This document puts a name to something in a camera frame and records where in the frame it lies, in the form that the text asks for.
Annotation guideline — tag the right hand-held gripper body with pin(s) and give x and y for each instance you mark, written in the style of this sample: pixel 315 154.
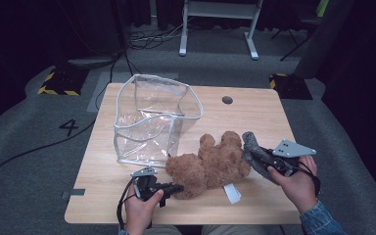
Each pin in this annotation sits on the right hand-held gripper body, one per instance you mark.
pixel 290 149

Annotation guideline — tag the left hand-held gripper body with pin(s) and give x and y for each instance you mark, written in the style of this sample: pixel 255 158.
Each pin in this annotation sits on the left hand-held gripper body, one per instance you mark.
pixel 145 182

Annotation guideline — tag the clear plastic bag white trim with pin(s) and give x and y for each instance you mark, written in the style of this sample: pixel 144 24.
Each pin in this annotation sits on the clear plastic bag white trim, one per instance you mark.
pixel 143 143

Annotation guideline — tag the brown teddy bear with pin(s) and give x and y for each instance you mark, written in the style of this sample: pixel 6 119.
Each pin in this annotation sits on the brown teddy bear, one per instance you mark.
pixel 215 160

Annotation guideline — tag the person's left hand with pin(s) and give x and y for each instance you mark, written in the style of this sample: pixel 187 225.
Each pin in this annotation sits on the person's left hand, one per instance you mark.
pixel 140 212

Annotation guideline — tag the person's right hand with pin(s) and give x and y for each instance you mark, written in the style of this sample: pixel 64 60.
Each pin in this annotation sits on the person's right hand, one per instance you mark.
pixel 298 186

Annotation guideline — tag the black yellow striped base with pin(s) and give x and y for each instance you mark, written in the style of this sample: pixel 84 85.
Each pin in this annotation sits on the black yellow striped base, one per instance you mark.
pixel 63 81
pixel 290 86

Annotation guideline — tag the dark round table grommet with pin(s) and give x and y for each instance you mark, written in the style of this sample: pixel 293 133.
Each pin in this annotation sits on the dark round table grommet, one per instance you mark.
pixel 227 100

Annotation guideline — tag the grey tape strip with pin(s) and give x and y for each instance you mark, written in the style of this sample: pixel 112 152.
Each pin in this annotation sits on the grey tape strip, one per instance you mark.
pixel 76 192

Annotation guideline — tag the dark grey curtain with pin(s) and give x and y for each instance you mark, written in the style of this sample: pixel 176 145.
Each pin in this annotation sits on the dark grey curtain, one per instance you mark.
pixel 323 39

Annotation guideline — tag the black chair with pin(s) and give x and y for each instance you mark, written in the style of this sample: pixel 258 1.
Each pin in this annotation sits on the black chair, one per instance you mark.
pixel 306 23

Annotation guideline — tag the flat grey stand base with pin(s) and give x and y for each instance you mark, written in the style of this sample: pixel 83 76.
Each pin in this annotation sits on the flat grey stand base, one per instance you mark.
pixel 91 61

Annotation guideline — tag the white desk frame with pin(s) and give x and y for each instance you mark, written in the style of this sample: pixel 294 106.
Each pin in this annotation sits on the white desk frame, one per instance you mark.
pixel 220 9

